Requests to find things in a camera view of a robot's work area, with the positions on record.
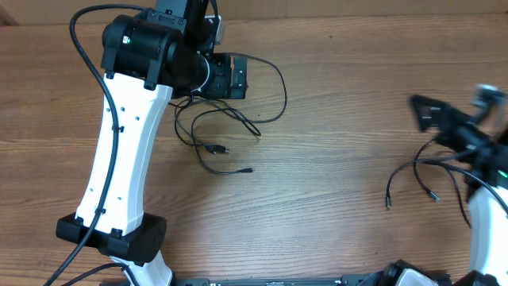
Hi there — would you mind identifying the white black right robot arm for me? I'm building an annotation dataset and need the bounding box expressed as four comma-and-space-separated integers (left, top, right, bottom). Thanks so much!
409, 91, 507, 285

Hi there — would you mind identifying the braided dark cable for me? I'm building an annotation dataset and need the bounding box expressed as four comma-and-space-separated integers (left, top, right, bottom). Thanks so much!
385, 138, 473, 230

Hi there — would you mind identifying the thin black cable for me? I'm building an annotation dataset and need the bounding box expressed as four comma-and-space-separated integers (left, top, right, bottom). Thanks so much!
190, 52, 289, 176

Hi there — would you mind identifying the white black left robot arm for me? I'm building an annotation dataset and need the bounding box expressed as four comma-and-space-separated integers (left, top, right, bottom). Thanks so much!
56, 1, 246, 285

